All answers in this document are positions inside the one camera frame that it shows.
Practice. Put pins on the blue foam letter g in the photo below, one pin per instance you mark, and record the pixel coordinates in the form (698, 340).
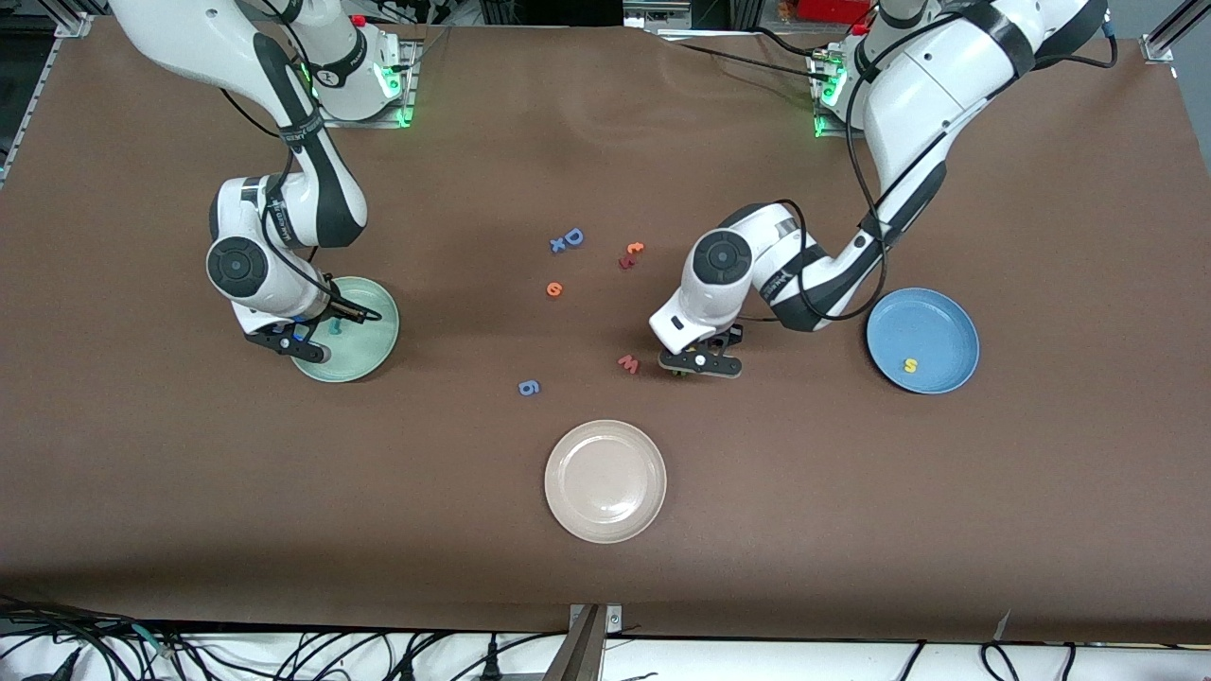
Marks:
(522, 389)

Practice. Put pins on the silver metal fixture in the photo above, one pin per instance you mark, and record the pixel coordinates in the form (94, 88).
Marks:
(676, 11)

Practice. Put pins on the blue plate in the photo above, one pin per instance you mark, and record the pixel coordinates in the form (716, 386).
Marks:
(937, 326)

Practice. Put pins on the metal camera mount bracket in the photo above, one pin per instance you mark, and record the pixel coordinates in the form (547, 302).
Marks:
(582, 653)

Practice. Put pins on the blue foam letter D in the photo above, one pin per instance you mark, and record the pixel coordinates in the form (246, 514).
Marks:
(569, 236)

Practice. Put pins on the aluminium frame profile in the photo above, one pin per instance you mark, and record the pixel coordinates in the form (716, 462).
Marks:
(1159, 45)
(76, 19)

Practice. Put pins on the light green plate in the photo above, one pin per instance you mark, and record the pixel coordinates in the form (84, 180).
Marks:
(364, 345)

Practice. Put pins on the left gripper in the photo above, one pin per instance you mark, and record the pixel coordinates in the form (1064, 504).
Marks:
(731, 335)

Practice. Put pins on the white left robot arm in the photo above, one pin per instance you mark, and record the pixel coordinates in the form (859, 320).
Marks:
(927, 104)

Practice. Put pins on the pink-red foam letter w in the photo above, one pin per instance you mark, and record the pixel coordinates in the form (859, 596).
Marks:
(628, 365)

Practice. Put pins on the beige plate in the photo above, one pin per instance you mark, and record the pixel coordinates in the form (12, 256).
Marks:
(605, 482)

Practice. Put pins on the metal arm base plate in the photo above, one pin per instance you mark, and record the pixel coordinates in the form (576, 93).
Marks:
(825, 132)
(359, 123)

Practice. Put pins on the silver-white right gripper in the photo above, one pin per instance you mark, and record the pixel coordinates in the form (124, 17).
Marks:
(326, 309)

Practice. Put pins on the red box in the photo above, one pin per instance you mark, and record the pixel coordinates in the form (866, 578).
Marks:
(833, 9)

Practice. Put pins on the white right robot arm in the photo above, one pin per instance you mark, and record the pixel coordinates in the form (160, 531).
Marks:
(189, 38)

